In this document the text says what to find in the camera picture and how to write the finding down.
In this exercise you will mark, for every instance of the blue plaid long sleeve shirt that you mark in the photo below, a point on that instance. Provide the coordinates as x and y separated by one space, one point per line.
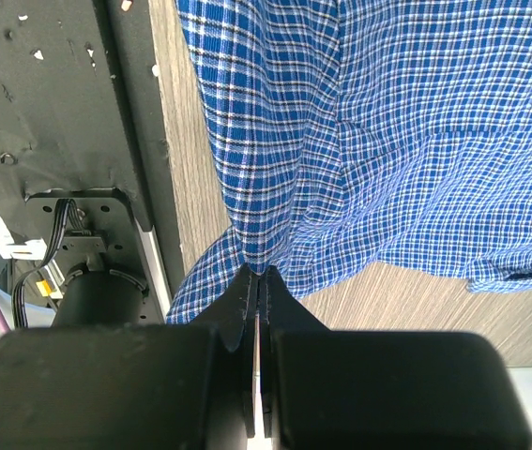
345 133

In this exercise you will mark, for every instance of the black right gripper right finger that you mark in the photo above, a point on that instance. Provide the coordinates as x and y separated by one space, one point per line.
332 389

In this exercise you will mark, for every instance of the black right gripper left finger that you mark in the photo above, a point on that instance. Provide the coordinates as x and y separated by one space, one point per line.
97 379

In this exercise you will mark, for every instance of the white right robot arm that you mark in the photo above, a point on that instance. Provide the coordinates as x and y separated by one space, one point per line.
109 374

